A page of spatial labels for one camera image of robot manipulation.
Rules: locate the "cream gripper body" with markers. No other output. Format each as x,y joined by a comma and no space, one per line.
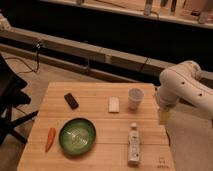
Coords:
163,115

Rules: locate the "white ceramic cup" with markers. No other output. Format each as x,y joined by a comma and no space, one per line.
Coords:
135,97

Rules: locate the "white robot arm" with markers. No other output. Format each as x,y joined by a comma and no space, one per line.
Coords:
181,81

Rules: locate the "green ceramic bowl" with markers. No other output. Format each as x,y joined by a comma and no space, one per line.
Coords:
77,136

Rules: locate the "white plastic bottle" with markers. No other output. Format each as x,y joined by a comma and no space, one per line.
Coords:
133,145

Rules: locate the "white rectangular block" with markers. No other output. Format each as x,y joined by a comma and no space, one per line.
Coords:
113,105

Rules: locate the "black rectangular device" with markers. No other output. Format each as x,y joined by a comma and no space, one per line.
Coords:
71,101

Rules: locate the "orange carrot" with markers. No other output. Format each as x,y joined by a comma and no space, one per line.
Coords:
50,139

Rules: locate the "black office chair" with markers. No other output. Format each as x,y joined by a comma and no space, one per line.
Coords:
11,96

